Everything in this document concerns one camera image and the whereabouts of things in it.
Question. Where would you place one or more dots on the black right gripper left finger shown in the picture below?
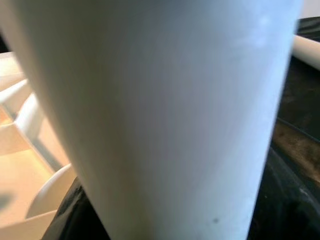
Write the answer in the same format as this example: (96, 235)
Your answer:
(75, 215)

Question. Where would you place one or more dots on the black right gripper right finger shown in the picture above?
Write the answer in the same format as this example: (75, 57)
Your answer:
(287, 200)

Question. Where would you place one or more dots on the white plastic children table top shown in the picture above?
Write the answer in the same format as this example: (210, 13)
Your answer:
(20, 162)

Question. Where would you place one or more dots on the white plastic table leg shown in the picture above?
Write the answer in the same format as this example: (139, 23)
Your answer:
(162, 112)
(307, 52)

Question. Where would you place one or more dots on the black plastic table cover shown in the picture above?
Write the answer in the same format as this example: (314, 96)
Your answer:
(300, 100)

